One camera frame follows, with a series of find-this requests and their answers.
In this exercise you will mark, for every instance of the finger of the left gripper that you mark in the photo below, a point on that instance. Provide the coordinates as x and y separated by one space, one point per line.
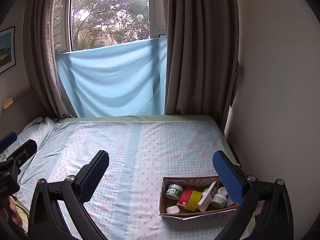
15 161
8 140

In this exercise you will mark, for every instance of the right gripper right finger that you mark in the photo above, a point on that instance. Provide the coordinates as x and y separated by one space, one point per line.
275 220

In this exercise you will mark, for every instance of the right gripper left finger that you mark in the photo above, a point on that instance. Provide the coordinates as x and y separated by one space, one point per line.
46 220

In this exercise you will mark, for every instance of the pale green cream jar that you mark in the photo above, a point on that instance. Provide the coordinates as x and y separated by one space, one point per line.
218 201

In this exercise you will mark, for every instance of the white remote control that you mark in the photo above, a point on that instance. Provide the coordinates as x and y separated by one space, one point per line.
205 201

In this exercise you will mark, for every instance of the white pill bottle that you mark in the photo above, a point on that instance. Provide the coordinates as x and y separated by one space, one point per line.
204 192

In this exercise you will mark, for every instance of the yellow tape roll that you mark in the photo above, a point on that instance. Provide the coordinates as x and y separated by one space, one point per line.
194 200

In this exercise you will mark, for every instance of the red carton box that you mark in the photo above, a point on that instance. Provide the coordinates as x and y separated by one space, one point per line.
185 196

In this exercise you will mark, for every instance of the pink cardboard box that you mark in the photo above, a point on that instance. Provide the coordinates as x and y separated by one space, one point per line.
199 184

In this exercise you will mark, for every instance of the white earbuds case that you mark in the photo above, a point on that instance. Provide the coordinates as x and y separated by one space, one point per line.
173 210

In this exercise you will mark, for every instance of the green labelled white jar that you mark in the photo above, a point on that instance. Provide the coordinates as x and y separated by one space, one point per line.
173 192

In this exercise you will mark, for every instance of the person's left hand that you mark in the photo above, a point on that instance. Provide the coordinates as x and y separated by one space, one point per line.
15 216

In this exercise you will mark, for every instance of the striped folded blanket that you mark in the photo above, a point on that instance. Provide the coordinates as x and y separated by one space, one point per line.
24 214

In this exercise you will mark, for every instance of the small orange paper box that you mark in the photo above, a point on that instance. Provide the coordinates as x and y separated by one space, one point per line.
7 102

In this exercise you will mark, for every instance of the blue checkered bed sheet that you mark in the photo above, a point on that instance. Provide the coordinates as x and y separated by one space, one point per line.
125 205

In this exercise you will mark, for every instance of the framed landscape picture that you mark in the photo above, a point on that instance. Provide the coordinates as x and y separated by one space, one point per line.
7 49

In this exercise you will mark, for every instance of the left brown curtain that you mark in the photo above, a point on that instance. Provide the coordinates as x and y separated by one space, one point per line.
39 57

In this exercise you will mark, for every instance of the brown curtain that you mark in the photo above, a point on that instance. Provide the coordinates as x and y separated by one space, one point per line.
202 57
39 57

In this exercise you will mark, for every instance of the light blue hanging cloth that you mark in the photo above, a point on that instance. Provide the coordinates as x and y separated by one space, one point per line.
124 79

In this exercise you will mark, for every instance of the right brown curtain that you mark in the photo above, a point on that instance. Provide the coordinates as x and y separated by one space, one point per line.
202 57

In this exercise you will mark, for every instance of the window frame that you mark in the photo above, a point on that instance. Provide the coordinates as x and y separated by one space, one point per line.
87 24

